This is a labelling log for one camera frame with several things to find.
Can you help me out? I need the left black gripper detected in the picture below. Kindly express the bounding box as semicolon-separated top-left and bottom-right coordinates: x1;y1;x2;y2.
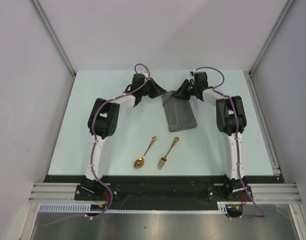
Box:
139;77;166;99

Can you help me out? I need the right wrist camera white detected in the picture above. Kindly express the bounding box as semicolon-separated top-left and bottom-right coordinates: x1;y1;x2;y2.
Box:
189;69;196;76

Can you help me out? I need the aluminium frame post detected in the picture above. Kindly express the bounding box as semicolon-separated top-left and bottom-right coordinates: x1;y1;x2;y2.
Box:
249;0;296;76
30;0;77;77

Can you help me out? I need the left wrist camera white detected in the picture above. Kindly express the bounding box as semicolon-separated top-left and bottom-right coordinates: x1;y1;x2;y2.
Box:
140;70;149;78

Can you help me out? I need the right aluminium frame post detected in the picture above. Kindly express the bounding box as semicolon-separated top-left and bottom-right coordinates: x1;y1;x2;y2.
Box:
249;0;296;76

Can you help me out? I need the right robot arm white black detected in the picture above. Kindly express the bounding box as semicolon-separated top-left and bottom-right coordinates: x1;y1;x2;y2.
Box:
172;68;247;201

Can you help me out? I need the front aluminium frame rail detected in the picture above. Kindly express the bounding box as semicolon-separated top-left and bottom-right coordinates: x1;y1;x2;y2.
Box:
29;183;302;204

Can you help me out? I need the gold fork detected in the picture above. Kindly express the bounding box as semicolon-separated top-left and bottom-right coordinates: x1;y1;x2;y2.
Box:
157;137;179;170

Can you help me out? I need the grey cloth napkin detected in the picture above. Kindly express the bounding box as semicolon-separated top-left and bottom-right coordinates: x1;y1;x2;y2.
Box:
162;91;197;133

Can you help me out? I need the white slotted cable duct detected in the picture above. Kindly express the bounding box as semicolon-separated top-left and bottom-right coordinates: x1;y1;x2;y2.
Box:
39;201;243;215

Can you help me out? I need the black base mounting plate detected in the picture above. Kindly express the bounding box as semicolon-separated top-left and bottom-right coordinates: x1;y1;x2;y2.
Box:
44;175;284;211

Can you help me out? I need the right aluminium side rail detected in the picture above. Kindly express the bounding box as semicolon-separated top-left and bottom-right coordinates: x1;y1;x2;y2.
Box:
244;71;283;176

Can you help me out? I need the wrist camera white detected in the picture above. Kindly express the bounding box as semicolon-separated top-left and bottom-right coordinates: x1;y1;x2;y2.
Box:
140;70;149;78
189;69;196;76

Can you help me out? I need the gold spoon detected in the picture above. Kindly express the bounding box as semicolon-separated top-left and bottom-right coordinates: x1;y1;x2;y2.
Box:
134;136;157;169

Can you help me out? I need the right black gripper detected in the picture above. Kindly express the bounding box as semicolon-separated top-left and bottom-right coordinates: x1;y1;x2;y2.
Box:
172;79;198;101

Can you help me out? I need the left aluminium frame post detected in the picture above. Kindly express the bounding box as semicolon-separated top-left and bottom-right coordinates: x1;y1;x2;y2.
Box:
30;0;77;77

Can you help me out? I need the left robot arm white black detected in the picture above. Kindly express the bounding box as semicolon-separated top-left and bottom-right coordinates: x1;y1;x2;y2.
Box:
81;73;166;200

